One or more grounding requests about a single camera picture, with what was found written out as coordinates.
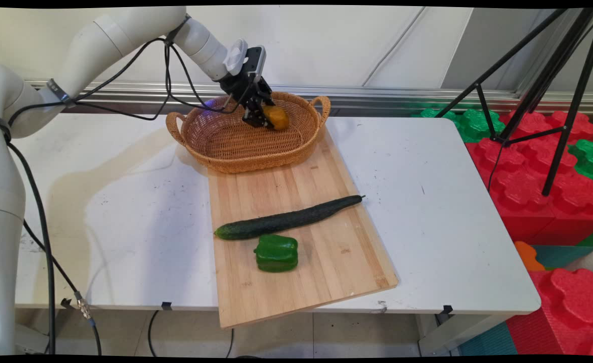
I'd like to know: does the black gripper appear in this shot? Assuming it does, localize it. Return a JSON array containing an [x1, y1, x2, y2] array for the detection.
[[219, 70, 278, 129]]

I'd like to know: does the orange yellow fruit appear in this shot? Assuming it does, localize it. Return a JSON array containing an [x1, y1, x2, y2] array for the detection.
[[261, 104, 291, 132]]

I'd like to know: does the woven wicker basket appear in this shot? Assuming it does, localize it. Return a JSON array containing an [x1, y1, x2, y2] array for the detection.
[[166, 91, 332, 174]]

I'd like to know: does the dark green cucumber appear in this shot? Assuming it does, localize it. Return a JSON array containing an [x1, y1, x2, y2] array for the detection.
[[214, 195, 366, 241]]

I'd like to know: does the green bell pepper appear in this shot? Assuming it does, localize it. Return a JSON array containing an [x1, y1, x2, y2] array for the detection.
[[254, 234, 299, 273]]

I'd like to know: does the bamboo cutting board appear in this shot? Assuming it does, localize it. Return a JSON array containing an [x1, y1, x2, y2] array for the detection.
[[207, 126, 400, 329]]

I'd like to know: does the green foam block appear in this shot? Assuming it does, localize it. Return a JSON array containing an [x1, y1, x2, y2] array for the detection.
[[411, 108, 506, 144], [567, 139, 593, 193]]

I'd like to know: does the grey table leg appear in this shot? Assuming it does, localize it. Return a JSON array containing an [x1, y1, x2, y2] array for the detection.
[[416, 313, 509, 356]]

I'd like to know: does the orange foam piece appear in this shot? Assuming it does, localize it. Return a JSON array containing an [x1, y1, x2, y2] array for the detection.
[[514, 241, 547, 272]]

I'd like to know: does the black tripod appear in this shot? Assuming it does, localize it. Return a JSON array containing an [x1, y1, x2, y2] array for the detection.
[[435, 7, 593, 197]]

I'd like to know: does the teal foam mat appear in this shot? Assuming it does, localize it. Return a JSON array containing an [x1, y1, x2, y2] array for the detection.
[[532, 244, 593, 271], [457, 322, 519, 356]]

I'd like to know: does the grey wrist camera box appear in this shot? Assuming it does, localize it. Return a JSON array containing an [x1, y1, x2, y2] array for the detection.
[[243, 45, 267, 83]]

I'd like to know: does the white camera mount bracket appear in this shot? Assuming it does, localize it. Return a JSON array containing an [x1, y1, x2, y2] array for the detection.
[[223, 39, 249, 77]]

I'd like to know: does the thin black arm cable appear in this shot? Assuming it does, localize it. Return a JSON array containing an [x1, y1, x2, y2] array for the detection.
[[8, 36, 250, 122]]

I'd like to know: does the black cable strap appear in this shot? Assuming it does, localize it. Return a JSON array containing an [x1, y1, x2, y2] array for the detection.
[[165, 15, 192, 46]]

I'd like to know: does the aluminium window rail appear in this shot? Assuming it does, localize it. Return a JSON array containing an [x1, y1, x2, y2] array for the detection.
[[24, 80, 593, 115]]

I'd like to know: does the thick black cable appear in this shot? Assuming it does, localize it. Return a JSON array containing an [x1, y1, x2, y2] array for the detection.
[[6, 141, 58, 355]]

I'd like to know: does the black cable with metal connector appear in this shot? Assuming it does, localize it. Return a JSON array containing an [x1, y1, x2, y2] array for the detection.
[[23, 219, 103, 356]]

